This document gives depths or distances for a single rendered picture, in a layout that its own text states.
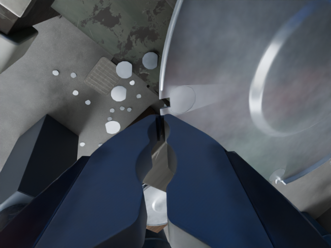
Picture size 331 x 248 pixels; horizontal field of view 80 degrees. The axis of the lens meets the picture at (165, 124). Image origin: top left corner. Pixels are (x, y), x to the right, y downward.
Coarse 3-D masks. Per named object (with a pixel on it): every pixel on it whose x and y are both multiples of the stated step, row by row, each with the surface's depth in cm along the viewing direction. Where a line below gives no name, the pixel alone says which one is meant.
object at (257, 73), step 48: (192, 0) 12; (240, 0) 13; (288, 0) 14; (192, 48) 13; (240, 48) 14; (288, 48) 15; (240, 96) 17; (288, 96) 18; (240, 144) 20; (288, 144) 22
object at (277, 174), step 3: (279, 168) 24; (282, 168) 24; (276, 171) 24; (279, 171) 24; (282, 171) 25; (273, 174) 24; (276, 174) 25; (279, 174) 25; (282, 174) 25; (270, 177) 25; (273, 177) 25; (276, 177) 25; (279, 177) 25; (270, 180) 25; (273, 180) 25
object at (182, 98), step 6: (174, 90) 14; (180, 90) 14; (186, 90) 15; (192, 90) 15; (174, 96) 15; (180, 96) 15; (186, 96) 15; (192, 96) 15; (174, 102) 15; (180, 102) 15; (186, 102) 15; (192, 102) 15; (174, 108) 15; (180, 108) 15; (186, 108) 15
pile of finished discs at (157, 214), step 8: (144, 184) 78; (144, 192) 77; (152, 192) 79; (160, 192) 80; (152, 200) 81; (160, 200) 82; (152, 208) 84; (160, 208) 84; (152, 216) 86; (160, 216) 88; (152, 224) 89; (160, 224) 91
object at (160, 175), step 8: (160, 144) 17; (152, 152) 17; (160, 152) 17; (152, 160) 17; (160, 160) 18; (152, 168) 18; (160, 168) 18; (168, 168) 18; (152, 176) 18; (160, 176) 19; (168, 176) 19; (152, 184) 19; (160, 184) 19
